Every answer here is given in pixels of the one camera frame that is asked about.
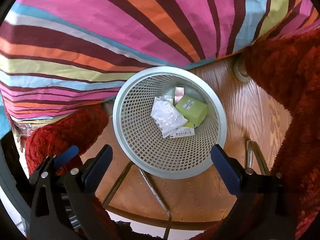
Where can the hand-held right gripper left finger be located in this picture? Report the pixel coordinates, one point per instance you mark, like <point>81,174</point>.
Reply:
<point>97,166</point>

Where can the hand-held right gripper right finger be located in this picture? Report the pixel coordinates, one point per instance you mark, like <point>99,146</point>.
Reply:
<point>226,171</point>

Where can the teal cardboard box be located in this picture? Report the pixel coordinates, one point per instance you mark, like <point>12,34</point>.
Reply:
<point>170,95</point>

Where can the round bed leg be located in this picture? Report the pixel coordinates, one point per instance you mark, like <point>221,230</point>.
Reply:
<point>241,73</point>

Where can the small purple-white box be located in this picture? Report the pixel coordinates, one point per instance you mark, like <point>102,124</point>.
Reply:
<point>179,93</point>

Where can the red shaggy rug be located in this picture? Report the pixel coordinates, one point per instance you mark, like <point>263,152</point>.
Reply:
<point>287,67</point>

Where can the large white plastic bag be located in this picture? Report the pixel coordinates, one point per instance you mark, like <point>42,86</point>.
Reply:
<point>166,116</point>

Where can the striped colourful bed sheet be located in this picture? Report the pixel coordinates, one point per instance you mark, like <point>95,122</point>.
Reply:
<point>125,30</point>

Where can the green cardboard box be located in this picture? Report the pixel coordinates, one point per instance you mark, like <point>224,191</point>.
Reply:
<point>192,108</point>

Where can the white carton box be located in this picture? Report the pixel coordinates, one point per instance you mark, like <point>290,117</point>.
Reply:
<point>183,131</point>

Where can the teal patterned blanket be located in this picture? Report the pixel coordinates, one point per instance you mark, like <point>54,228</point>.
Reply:
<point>3,120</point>

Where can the pale mesh waste basket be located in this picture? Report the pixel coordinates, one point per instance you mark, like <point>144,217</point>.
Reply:
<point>140,142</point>

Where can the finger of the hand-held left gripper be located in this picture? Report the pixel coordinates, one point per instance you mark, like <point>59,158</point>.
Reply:
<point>66,153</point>

